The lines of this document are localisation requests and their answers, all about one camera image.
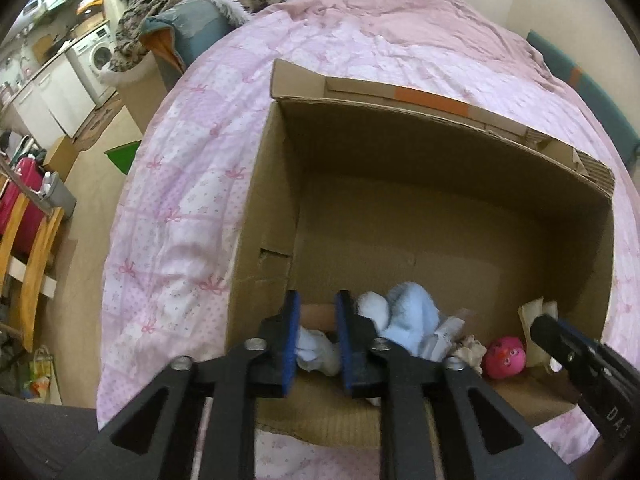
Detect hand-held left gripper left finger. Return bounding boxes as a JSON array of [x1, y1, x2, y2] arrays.
[[60, 289, 303, 480]]

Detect white washing machine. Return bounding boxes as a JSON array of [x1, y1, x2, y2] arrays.
[[65, 25, 118, 106]]

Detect brown cardboard box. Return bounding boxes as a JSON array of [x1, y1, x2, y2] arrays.
[[225, 58, 616, 453]]

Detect colourful shopping bag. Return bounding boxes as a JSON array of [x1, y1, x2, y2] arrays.
[[20, 345, 63, 406]]

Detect teal cushion with orange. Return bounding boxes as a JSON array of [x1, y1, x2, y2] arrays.
[[525, 30, 640, 171], [139, 0, 233, 73]]

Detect brown doormat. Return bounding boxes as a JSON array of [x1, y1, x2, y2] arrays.
[[72, 102, 126, 153]]

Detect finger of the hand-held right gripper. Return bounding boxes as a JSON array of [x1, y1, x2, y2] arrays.
[[529, 313, 603, 378]]

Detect green dustpan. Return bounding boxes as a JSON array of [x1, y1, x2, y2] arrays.
[[104, 141, 141, 177]]

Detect pink patterned quilt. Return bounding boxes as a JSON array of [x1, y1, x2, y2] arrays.
[[95, 0, 640, 480]]

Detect wooden chair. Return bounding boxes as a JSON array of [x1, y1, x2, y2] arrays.
[[0, 172, 66, 353]]

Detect white sock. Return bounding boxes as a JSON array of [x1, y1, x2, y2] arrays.
[[297, 290, 392, 378]]

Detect person's dark grey trousers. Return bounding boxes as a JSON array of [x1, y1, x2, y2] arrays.
[[0, 394, 101, 480]]

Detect pink plush toy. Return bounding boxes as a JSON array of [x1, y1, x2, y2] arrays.
[[482, 336, 528, 380]]

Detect pink suitcase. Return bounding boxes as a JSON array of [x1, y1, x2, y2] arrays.
[[0, 157, 48, 256]]

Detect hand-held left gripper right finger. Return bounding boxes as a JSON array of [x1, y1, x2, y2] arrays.
[[334, 289, 578, 480]]

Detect beige scrunchie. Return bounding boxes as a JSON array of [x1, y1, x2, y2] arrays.
[[452, 335, 488, 376]]

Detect white kitchen cabinet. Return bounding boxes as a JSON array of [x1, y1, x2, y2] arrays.
[[12, 55, 96, 138]]

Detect light blue fluffy sock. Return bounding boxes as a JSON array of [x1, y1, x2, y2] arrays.
[[377, 282, 443, 358]]

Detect brown cardboard tube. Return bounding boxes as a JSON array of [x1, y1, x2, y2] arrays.
[[300, 305, 341, 333]]

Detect grey bin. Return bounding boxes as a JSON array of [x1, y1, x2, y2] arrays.
[[37, 172, 78, 221]]

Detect clear plastic packet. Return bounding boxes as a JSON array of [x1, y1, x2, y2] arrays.
[[422, 310, 473, 361]]

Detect small cardboard floor box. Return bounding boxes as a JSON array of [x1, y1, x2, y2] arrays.
[[42, 135, 78, 181]]

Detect beige bed frame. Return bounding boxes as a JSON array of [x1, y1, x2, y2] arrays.
[[117, 67, 171, 136]]

